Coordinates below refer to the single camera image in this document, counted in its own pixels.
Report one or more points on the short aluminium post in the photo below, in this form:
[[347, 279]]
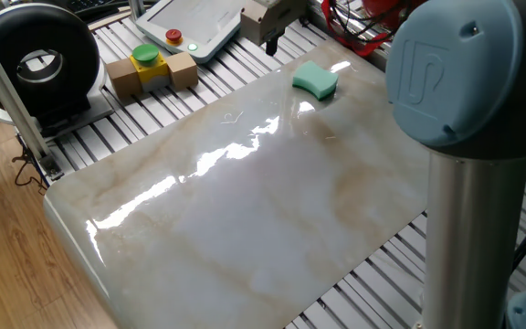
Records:
[[136, 9]]

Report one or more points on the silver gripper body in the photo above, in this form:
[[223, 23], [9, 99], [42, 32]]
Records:
[[267, 18]]

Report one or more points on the red round container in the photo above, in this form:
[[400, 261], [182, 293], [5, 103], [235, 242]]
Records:
[[391, 7]]

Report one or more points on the black keyboard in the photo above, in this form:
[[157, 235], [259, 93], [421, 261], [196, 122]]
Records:
[[87, 4]]

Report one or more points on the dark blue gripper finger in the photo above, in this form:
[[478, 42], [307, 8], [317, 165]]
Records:
[[271, 48], [281, 35]]

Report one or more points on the yellow box green button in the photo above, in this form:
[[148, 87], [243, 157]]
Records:
[[150, 68]]

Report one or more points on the wooden block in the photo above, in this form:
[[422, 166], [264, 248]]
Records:
[[123, 78], [183, 71]]

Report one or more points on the aluminium frame post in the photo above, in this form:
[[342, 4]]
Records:
[[12, 105]]

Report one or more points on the white teach pendant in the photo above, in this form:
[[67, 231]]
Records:
[[199, 23]]

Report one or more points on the marble pattern board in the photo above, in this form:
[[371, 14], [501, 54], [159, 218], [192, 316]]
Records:
[[245, 205]]

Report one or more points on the green sponge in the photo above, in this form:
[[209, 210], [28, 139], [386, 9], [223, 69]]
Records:
[[315, 80]]

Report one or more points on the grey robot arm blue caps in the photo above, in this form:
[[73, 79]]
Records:
[[468, 137]]

